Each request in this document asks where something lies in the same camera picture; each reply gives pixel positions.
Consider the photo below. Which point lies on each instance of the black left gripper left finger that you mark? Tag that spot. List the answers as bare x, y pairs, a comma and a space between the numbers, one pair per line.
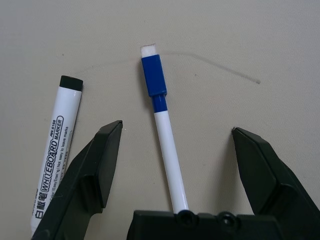
82, 175

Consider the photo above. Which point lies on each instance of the black-capped whiteboard marker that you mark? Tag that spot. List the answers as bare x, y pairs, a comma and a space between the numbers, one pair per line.
60, 140

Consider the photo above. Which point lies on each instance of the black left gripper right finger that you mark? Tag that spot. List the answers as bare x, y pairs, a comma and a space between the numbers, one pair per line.
275, 180

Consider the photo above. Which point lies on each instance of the thin blue-capped white marker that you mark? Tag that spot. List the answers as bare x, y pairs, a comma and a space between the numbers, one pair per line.
170, 155

